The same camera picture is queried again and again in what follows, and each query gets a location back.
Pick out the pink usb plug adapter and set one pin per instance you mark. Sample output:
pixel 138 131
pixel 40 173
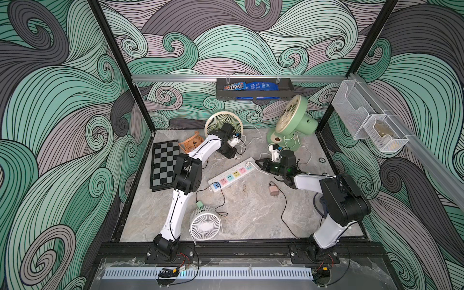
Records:
pixel 273 189

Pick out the white small desk fan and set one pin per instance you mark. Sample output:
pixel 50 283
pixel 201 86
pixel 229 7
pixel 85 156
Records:
pixel 205 223

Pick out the white power strip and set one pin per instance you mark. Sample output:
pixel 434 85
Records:
pixel 231 176

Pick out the clear plastic wall bin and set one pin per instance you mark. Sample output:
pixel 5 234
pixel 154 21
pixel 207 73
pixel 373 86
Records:
pixel 364 119

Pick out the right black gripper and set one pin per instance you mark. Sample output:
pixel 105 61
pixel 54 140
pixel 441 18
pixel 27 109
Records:
pixel 268 164

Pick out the black wall basket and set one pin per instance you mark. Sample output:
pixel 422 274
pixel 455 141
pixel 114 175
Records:
pixel 285 92

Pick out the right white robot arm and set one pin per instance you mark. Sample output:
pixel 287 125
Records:
pixel 345 201

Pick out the black white chessboard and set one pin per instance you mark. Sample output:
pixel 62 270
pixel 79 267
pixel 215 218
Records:
pixel 164 156

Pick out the green plug adapter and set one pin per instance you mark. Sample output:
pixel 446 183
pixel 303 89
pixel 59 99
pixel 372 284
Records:
pixel 199 205

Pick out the blue candy packet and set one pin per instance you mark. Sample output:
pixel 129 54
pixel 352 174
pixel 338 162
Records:
pixel 253 86

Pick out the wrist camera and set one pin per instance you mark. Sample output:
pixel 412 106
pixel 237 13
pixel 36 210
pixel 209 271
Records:
pixel 274 150
pixel 230 132

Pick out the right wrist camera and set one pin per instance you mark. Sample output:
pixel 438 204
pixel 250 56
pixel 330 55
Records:
pixel 274 150

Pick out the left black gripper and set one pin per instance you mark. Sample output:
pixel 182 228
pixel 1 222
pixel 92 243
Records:
pixel 231 154

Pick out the round green cream fan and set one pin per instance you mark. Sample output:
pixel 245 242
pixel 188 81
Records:
pixel 217 120

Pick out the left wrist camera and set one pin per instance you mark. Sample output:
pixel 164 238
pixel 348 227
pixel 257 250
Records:
pixel 230 132

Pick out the green pedestal desk fan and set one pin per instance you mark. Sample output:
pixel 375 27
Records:
pixel 293 120

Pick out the perforated white metal strip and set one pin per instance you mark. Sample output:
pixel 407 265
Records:
pixel 213 273

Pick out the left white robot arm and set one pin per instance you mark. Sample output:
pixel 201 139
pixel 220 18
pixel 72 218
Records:
pixel 187 179

